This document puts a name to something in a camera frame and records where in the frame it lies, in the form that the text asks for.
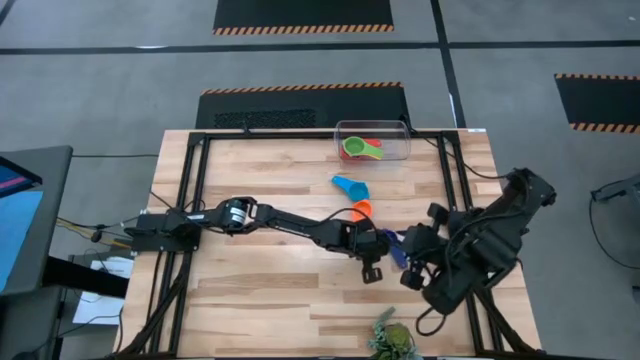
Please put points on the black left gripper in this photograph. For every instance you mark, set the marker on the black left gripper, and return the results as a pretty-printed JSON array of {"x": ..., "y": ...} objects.
[{"x": 365, "y": 241}]

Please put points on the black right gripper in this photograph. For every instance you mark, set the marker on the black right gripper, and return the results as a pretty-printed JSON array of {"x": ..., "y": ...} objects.
[{"x": 425, "y": 245}]

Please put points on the dark blue measuring cup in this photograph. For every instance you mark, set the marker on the dark blue measuring cup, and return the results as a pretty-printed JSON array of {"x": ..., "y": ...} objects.
[{"x": 400, "y": 257}]

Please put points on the orange measuring cup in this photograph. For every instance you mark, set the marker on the orange measuring cup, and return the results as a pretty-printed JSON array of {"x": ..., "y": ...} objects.
[{"x": 364, "y": 207}]

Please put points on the teal measuring cup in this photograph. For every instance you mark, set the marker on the teal measuring cup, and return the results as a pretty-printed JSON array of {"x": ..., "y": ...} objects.
[{"x": 357, "y": 191}]

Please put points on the green measuring cup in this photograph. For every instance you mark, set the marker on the green measuring cup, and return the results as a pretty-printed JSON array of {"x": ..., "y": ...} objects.
[{"x": 355, "y": 146}]

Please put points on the red measuring cup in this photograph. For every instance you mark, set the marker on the red measuring cup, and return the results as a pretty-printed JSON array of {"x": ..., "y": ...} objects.
[{"x": 376, "y": 142}]

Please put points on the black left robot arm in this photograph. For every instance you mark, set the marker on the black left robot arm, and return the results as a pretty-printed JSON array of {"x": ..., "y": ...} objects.
[{"x": 300, "y": 227}]

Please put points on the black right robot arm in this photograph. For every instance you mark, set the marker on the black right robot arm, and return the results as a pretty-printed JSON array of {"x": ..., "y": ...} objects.
[{"x": 480, "y": 250}]

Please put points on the clear plastic basket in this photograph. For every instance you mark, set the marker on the clear plastic basket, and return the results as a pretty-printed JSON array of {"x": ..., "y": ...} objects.
[{"x": 395, "y": 145}]

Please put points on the small green artificial plant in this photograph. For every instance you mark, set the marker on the small green artificial plant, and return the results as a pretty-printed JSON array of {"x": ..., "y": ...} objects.
[{"x": 395, "y": 340}]

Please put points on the black perforated hazard-striped mat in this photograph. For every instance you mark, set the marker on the black perforated hazard-striped mat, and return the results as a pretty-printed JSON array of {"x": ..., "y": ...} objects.
[{"x": 350, "y": 107}]

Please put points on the black hazard-striped floor mat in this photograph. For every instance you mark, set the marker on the black hazard-striped floor mat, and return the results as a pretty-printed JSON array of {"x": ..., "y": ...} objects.
[
  {"x": 300, "y": 12},
  {"x": 600, "y": 102}
]

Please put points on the white paper sheets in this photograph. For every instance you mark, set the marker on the white paper sheets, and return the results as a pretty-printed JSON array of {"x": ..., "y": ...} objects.
[{"x": 97, "y": 310}]

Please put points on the black monitor stand base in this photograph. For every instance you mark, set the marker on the black monitor stand base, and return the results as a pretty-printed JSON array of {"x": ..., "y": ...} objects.
[{"x": 85, "y": 277}]

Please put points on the grey monitor with blue screen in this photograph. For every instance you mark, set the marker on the grey monitor with blue screen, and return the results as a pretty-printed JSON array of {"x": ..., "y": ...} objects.
[{"x": 55, "y": 210}]

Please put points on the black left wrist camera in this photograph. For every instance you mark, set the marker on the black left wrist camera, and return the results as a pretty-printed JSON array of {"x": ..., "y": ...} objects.
[{"x": 372, "y": 275}]

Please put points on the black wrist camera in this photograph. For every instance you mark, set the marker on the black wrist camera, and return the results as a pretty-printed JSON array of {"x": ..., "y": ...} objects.
[
  {"x": 372, "y": 275},
  {"x": 412, "y": 281}
]

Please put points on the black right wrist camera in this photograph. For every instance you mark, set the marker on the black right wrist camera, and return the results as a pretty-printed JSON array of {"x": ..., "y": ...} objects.
[{"x": 412, "y": 281}]

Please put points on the black aluminium table frame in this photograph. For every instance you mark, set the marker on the black aluminium table frame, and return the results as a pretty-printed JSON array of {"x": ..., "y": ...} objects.
[{"x": 300, "y": 135}]

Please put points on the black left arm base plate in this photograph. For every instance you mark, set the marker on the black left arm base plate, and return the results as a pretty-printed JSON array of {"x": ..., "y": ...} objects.
[{"x": 150, "y": 242}]

